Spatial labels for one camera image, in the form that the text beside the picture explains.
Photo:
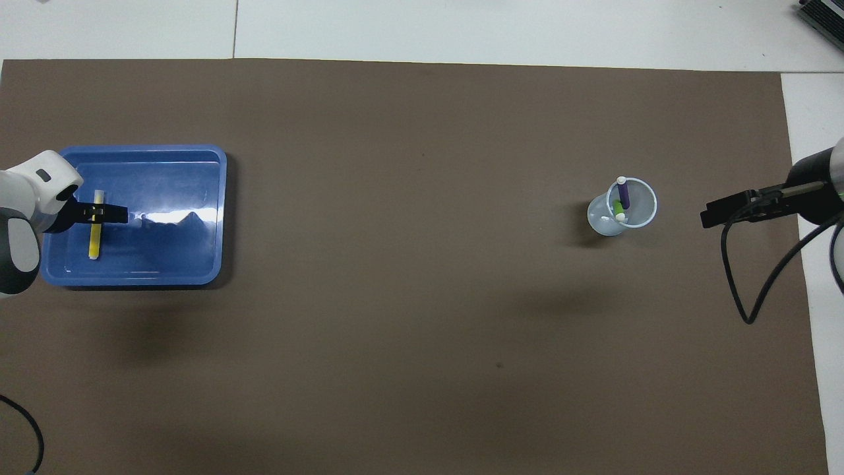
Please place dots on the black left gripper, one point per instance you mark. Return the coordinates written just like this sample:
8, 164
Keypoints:
62, 214

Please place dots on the translucent plastic cup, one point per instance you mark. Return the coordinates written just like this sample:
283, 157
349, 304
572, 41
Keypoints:
603, 221

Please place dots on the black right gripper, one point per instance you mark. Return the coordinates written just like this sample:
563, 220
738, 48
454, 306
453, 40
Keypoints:
814, 191

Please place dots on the brown table mat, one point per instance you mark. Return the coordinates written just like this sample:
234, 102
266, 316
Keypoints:
395, 297

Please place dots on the yellow pen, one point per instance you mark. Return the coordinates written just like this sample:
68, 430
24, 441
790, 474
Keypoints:
96, 241

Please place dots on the purple pen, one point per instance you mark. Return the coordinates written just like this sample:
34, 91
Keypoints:
624, 194

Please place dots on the blue plastic tray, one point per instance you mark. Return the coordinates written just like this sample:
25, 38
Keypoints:
184, 257

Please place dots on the grey ribbed device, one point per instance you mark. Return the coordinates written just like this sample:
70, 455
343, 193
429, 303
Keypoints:
824, 16

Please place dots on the green pen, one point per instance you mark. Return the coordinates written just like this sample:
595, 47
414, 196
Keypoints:
619, 210

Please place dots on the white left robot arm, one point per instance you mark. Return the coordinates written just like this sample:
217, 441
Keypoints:
26, 198

